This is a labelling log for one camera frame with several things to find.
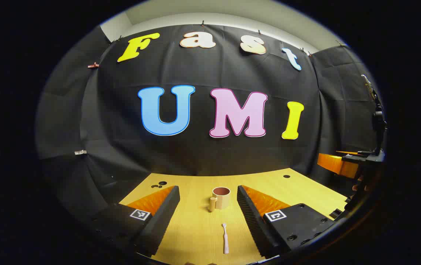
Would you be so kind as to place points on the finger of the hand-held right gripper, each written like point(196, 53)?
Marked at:
point(337, 165)
point(348, 152)

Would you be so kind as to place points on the pink toothbrush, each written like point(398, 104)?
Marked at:
point(225, 241)

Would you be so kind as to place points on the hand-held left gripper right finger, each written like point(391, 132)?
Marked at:
point(252, 217)

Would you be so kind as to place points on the red clip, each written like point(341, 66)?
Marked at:
point(93, 65)

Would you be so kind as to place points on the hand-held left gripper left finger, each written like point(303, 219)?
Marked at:
point(164, 213)

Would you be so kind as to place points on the white metal clip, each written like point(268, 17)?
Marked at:
point(80, 152)

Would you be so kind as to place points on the wooden desktop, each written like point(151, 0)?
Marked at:
point(195, 228)

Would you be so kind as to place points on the black backdrop cloth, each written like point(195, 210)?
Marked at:
point(203, 154)

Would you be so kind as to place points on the beige cup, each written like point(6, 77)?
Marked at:
point(222, 200)

